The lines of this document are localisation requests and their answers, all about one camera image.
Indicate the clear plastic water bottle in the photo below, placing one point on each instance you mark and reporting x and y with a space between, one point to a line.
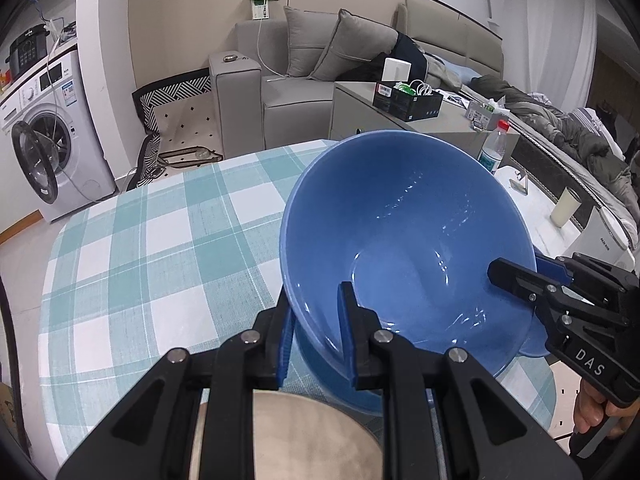
492 152

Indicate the white cup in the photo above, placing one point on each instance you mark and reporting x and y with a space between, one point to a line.
562 207

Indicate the grey sofa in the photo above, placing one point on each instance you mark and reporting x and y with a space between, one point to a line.
240 105

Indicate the black cardboard box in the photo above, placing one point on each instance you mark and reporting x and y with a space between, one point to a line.
405 105

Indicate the white appliance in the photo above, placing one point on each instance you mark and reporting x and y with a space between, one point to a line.
600 240

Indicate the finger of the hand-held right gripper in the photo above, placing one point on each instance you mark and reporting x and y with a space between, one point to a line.
510 272
552 265

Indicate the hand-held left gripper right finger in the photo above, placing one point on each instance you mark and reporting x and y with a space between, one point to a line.
345 330

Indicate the beige bed headboard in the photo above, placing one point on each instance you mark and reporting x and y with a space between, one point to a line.
450 35

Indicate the black pressure cooker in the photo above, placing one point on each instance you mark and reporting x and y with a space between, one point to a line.
27 52

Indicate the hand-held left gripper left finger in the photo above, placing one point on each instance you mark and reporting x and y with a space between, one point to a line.
285 345

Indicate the teal checked tablecloth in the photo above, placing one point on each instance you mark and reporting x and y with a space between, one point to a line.
150 240

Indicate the white washing machine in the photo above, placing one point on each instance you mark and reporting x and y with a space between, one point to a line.
70 130

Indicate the small printed box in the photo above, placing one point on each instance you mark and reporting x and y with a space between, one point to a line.
482 117

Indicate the beige plate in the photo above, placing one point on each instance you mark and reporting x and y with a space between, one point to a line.
290 435

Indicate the blue bowl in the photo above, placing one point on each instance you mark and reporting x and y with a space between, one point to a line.
325 375
400 220

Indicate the white box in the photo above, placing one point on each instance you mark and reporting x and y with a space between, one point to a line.
395 70

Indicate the grey cushion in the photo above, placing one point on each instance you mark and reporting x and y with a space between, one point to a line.
305 40
360 45

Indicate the dark clothing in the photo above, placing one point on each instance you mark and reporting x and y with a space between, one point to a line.
407 52

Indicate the white curtain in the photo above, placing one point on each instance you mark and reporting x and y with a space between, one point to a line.
550 45

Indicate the person's right hand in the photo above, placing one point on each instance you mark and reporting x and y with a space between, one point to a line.
590 407

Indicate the thin metal frame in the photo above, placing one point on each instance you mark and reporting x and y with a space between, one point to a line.
202 151

